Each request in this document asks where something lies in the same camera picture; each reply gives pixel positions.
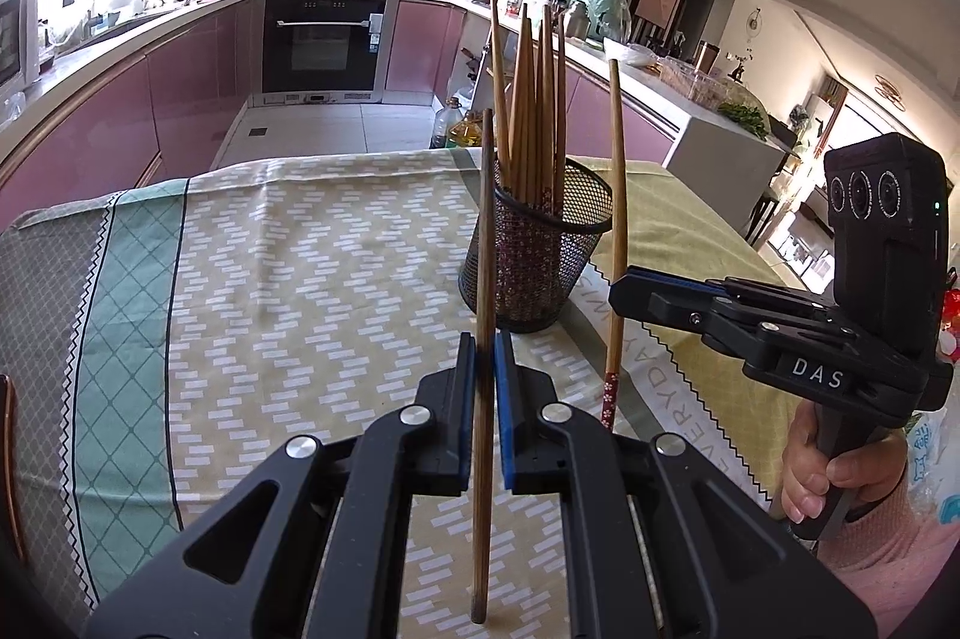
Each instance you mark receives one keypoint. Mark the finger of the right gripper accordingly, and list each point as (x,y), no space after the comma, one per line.
(676,282)
(652,304)

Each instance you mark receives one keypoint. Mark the pink sleeved right forearm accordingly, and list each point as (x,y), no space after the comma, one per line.
(890,557)

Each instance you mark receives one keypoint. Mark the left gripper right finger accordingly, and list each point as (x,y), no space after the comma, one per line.
(658,542)

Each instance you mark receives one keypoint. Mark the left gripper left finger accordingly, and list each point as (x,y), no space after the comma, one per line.
(312,542)

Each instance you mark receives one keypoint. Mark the cooking oil bottle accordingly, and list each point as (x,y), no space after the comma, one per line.
(466,132)

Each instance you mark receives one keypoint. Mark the wooden chair back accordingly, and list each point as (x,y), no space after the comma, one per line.
(11,525)

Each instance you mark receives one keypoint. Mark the dark sauce bottle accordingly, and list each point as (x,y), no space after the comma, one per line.
(444,120)

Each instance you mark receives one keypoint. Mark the right hand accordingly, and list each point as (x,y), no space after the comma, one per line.
(872,471)

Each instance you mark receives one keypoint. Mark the black camera box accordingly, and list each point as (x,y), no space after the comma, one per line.
(887,207)

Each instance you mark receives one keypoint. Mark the patterned tablecloth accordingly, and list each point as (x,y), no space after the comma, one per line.
(163,341)

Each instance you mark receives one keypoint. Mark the clear plastic food container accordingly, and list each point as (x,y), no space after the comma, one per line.
(693,85)

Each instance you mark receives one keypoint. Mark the white bowl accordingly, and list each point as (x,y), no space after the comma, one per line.
(629,53)

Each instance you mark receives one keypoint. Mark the black mesh utensil cup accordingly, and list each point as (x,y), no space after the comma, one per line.
(522,261)

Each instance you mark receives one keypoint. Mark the black built-in oven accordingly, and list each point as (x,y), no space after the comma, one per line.
(323,51)

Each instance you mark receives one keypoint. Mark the green leafy vegetables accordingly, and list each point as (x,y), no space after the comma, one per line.
(749,118)

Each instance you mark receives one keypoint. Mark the white microwave oven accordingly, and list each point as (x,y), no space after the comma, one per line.
(19,61)

